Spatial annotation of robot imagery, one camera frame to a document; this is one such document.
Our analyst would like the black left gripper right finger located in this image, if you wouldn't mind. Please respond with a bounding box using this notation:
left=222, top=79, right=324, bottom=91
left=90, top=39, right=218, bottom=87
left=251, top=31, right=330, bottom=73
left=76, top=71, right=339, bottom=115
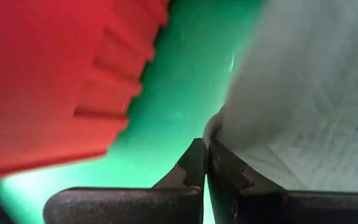
left=206, top=138, right=358, bottom=224

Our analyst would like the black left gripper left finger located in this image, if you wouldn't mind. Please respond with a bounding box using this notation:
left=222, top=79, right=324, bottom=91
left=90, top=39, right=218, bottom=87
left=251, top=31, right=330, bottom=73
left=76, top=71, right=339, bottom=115
left=43, top=138, right=207, bottom=224

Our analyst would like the dark green garment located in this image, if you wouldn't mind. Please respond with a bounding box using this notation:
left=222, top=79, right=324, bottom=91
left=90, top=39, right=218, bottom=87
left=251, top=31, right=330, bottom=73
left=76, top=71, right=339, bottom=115
left=203, top=0, right=358, bottom=194

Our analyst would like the red plastic laundry basket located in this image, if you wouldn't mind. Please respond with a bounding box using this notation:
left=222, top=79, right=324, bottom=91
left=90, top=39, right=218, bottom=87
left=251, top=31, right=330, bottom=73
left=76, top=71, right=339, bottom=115
left=0, top=0, right=171, bottom=185

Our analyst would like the green table mat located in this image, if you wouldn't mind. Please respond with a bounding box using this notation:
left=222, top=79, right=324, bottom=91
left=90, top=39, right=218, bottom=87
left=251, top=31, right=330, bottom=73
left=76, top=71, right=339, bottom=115
left=0, top=0, right=267, bottom=224

